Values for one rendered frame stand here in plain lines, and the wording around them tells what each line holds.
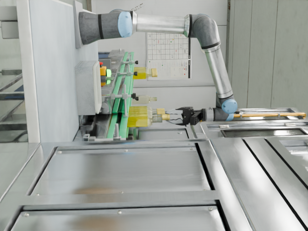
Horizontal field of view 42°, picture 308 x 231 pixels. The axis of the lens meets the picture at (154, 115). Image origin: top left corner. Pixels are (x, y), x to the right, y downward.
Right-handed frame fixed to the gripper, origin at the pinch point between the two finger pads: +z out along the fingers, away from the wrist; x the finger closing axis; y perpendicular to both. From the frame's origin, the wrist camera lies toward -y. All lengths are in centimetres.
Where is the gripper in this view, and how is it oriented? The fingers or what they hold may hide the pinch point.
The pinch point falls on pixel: (167, 117)
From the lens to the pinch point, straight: 214.9
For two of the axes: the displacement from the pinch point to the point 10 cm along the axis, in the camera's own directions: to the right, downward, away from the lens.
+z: -10.0, 0.2, -0.2
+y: -0.3, -2.7, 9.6
